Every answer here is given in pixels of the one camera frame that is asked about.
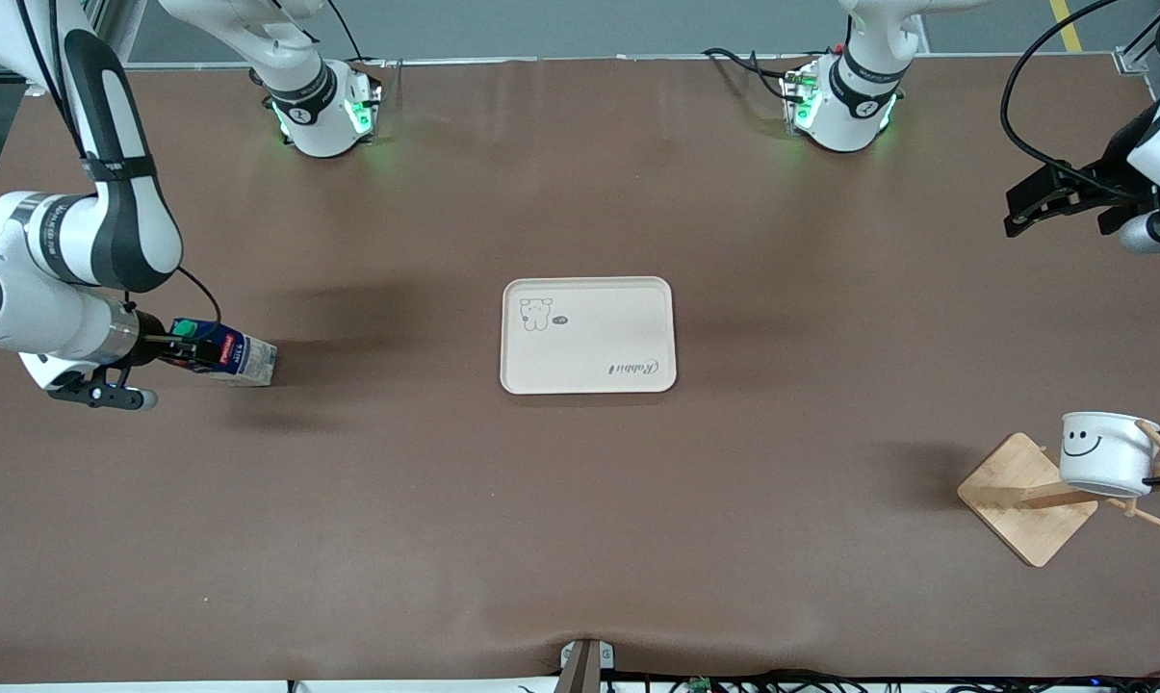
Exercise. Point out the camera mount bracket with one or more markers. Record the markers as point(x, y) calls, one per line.
point(584, 666)

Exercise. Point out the blue milk carton green cap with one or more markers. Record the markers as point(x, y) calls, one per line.
point(247, 361)

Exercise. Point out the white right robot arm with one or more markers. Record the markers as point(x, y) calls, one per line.
point(117, 221)

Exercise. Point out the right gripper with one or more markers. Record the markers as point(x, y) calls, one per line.
point(149, 348)

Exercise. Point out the wooden cup hanging rack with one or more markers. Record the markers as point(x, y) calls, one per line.
point(1022, 500)

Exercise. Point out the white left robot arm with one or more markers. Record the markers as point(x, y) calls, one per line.
point(849, 120)

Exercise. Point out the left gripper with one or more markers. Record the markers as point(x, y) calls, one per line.
point(1111, 173)

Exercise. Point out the beige plastic serving tray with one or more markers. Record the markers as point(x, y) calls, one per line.
point(589, 337)

